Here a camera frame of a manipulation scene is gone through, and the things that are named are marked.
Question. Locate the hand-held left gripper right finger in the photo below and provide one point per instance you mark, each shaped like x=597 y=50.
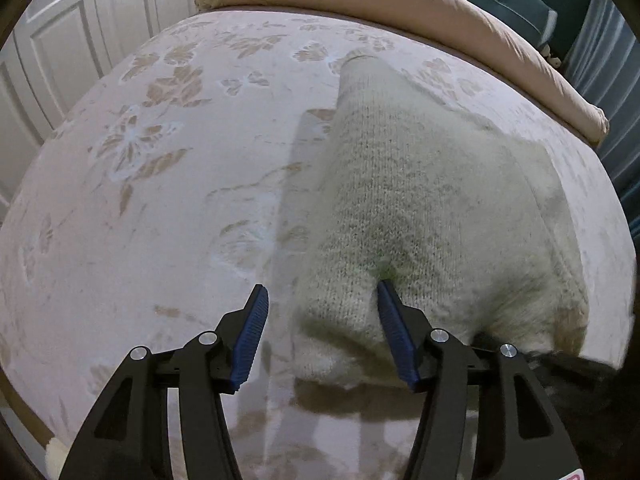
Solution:
x=397 y=340

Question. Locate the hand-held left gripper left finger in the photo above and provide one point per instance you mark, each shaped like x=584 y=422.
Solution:
x=250 y=340

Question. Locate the white knitted sweater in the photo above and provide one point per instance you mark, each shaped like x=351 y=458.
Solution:
x=425 y=185

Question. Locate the floral beige bed blanket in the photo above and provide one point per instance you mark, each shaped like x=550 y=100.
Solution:
x=150 y=235

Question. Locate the blue grey striped curtain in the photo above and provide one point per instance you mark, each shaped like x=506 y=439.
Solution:
x=615 y=85

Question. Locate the white wardrobe doors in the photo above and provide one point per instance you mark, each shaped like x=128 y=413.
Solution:
x=75 y=35

